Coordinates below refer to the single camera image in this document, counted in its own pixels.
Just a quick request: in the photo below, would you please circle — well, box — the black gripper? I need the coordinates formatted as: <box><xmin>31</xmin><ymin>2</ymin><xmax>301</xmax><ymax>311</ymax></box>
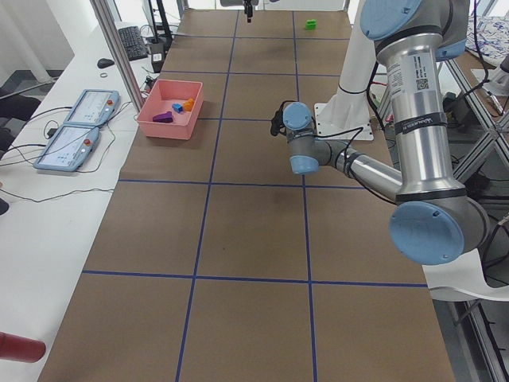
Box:
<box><xmin>243</xmin><ymin>0</ymin><xmax>254</xmax><ymax>23</ymax></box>
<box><xmin>270</xmin><ymin>100</ymin><xmax>289</xmax><ymax>136</ymax></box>

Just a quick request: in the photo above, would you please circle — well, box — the green block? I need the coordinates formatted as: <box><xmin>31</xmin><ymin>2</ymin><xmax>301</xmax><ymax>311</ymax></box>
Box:
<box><xmin>305</xmin><ymin>19</ymin><xmax>317</xmax><ymax>30</ymax></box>

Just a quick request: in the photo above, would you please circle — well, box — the orange block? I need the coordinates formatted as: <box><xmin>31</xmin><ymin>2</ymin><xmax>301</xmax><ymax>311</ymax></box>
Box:
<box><xmin>183</xmin><ymin>98</ymin><xmax>195</xmax><ymax>111</ymax></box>

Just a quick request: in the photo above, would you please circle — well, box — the small blue block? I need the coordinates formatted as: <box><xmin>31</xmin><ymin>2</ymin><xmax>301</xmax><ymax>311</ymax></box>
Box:
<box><xmin>172</xmin><ymin>103</ymin><xmax>184</xmax><ymax>113</ymax></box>

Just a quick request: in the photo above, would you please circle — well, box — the purple block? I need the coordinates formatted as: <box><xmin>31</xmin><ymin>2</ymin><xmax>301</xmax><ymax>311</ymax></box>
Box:
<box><xmin>152</xmin><ymin>111</ymin><xmax>173</xmax><ymax>123</ymax></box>

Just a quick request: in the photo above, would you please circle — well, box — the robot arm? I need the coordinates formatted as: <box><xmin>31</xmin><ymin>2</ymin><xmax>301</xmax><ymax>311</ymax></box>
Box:
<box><xmin>220</xmin><ymin>0</ymin><xmax>260</xmax><ymax>23</ymax></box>
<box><xmin>270</xmin><ymin>1</ymin><xmax>488</xmax><ymax>266</ymax></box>

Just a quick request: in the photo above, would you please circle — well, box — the black labelled box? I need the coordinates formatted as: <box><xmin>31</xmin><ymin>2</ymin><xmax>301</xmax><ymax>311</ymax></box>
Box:
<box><xmin>149</xmin><ymin>43</ymin><xmax>165</xmax><ymax>73</ymax></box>

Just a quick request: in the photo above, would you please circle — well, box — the pink plastic box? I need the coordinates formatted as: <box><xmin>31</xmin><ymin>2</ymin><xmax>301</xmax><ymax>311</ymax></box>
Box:
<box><xmin>137</xmin><ymin>79</ymin><xmax>204</xmax><ymax>140</ymax></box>

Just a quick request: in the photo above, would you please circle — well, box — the black keyboard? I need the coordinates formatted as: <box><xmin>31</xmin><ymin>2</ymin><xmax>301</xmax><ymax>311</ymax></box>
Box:
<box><xmin>118</xmin><ymin>26</ymin><xmax>148</xmax><ymax>61</ymax></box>

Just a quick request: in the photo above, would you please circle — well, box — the black computer mouse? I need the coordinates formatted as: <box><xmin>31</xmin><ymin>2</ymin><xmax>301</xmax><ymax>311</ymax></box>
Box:
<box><xmin>97</xmin><ymin>58</ymin><xmax>115</xmax><ymax>68</ymax></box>

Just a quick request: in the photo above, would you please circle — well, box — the far teach pendant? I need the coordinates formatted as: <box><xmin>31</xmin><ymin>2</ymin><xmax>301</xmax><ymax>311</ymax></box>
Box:
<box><xmin>64</xmin><ymin>89</ymin><xmax>120</xmax><ymax>127</ymax></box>

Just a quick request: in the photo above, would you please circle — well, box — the teach pendant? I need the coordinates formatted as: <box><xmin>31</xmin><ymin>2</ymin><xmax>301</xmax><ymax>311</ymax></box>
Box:
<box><xmin>33</xmin><ymin>124</ymin><xmax>99</xmax><ymax>172</ymax></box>
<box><xmin>64</xmin><ymin>89</ymin><xmax>120</xmax><ymax>127</ymax></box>

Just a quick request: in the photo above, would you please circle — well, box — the near teach pendant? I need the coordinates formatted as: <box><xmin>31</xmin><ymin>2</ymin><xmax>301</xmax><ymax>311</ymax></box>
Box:
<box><xmin>33</xmin><ymin>124</ymin><xmax>99</xmax><ymax>172</ymax></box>

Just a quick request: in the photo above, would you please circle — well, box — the red cylinder bottle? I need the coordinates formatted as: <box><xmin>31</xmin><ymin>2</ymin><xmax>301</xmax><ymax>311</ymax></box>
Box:
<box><xmin>1</xmin><ymin>332</ymin><xmax>46</xmax><ymax>363</ymax></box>

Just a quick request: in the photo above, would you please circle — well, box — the white camera stand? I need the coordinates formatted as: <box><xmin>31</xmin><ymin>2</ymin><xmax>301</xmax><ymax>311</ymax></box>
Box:
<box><xmin>315</xmin><ymin>1</ymin><xmax>376</xmax><ymax>141</ymax></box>

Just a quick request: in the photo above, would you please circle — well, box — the aluminium frame post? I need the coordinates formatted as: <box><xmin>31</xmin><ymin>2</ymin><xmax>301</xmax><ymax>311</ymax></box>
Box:
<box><xmin>90</xmin><ymin>0</ymin><xmax>144</xmax><ymax>113</ymax></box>

